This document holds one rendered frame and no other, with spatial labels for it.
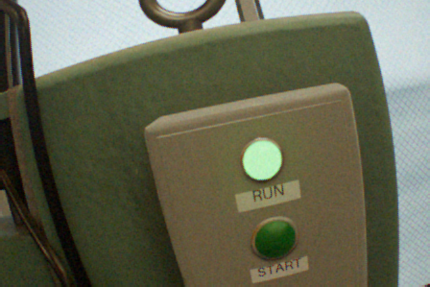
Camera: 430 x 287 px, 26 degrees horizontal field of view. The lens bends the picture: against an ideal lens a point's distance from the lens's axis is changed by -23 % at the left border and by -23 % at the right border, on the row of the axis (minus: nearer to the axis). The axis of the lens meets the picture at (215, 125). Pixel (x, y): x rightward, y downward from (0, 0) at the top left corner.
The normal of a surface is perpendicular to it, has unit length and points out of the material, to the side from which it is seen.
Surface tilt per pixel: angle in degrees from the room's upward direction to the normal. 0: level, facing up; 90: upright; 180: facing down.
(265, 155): 87
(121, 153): 90
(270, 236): 88
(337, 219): 90
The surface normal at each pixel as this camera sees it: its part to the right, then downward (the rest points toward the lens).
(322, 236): -0.04, 0.07
